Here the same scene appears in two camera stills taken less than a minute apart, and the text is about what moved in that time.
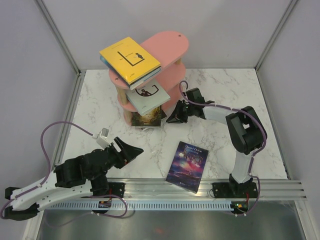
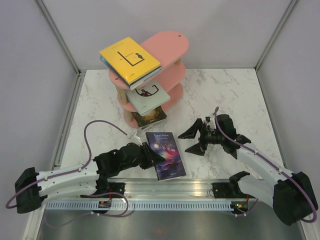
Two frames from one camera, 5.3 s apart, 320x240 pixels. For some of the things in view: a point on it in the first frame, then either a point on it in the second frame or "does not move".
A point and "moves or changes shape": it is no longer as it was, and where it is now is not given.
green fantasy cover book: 152,118 moves or changes shape
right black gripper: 176,116 → 199,148
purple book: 187,166 → 163,143
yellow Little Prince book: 129,60 does not move
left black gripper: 128,152 → 151,156
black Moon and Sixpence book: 163,116 → 143,119
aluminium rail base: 159,189 does not move
